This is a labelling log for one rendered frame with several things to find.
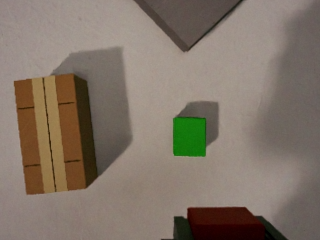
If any green block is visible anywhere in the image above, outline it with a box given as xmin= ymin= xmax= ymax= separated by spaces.
xmin=173 ymin=117 xmax=206 ymax=156

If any brown cardboard box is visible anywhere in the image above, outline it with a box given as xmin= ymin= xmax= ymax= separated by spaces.
xmin=14 ymin=74 xmax=98 ymax=195

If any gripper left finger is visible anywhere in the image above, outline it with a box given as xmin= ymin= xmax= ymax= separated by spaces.
xmin=161 ymin=216 xmax=194 ymax=240

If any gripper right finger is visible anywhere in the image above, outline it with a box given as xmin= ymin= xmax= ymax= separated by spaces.
xmin=255 ymin=215 xmax=288 ymax=240

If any red block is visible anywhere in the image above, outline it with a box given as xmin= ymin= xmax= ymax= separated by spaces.
xmin=187 ymin=207 xmax=265 ymax=240

